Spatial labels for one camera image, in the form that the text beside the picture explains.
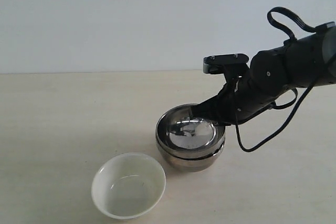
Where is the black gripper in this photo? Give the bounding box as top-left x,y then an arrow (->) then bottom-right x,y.
189,48 -> 289,126

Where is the steel bowl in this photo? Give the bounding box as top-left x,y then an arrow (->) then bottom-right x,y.
155,104 -> 225,159
156,142 -> 225,173

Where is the white ceramic bowl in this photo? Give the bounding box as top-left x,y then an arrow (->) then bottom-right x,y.
91,153 -> 166,220

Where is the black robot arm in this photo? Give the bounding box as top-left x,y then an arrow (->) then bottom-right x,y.
189,27 -> 335,125

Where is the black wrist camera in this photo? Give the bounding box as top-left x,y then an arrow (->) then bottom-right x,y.
203,54 -> 249,82

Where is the thin black cable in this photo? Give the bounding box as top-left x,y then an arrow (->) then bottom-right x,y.
225,69 -> 316,153

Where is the flat black ribbon cable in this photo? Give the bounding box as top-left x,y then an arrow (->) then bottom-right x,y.
267,6 -> 318,42

